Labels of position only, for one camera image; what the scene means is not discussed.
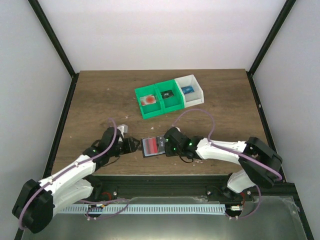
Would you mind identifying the red striped credit card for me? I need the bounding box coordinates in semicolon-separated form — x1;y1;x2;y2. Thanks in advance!
142;137;159;156

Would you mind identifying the black leather card holder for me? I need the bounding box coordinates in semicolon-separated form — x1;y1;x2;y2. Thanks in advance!
140;135;167;158

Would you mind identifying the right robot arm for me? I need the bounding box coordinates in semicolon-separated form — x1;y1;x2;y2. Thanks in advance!
164;127;283;202

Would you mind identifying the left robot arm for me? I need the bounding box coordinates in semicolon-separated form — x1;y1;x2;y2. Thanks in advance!
12;124;140;233

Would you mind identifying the red circle card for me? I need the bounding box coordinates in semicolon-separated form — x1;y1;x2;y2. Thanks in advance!
139;94;157;106

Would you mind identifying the black card in bin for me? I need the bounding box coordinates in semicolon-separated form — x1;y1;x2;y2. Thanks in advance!
160;89;174;99

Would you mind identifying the blue card in bin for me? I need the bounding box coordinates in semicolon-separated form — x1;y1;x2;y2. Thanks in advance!
181;85;195;95

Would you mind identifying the large green storage bin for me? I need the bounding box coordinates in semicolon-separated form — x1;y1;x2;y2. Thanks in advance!
134;84;164;120

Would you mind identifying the middle green storage bin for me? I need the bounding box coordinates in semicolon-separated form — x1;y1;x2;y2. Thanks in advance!
155;79;185;114

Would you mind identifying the white storage bin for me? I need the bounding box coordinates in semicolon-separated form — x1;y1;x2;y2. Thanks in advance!
174;74;205;108

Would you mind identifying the metal front plate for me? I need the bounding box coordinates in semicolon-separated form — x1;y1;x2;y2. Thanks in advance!
22;196;313;240

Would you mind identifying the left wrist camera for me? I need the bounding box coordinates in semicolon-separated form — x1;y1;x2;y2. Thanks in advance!
117;124;128;138

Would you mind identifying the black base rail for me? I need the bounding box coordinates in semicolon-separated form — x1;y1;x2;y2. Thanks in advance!
32;174;298;203

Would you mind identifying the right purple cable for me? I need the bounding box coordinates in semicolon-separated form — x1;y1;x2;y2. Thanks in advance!
172;108;283;221

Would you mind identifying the purple cable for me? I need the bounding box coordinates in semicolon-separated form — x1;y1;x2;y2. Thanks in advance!
172;108;283;221
18;117;131;231

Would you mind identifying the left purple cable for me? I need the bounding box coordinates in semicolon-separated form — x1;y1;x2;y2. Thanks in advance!
18;117;131;231

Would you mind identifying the light blue cable duct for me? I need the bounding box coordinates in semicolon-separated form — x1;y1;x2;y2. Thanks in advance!
60;203;226;215

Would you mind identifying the left black side rail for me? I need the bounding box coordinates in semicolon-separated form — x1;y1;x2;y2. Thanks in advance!
42;72;80;178

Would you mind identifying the black side rail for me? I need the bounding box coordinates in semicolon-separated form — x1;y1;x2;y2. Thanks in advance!
246;71;286;182
42;72;80;178

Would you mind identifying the right black side rail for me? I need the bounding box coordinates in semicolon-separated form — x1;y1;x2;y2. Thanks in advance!
246;71;286;182

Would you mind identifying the black frame post left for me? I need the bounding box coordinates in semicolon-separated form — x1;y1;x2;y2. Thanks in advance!
28;0;77;78

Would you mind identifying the black frame post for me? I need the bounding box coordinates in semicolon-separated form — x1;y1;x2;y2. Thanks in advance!
246;0;296;77
28;0;77;78

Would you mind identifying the black frame post right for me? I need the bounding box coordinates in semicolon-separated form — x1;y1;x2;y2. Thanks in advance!
246;0;296;77

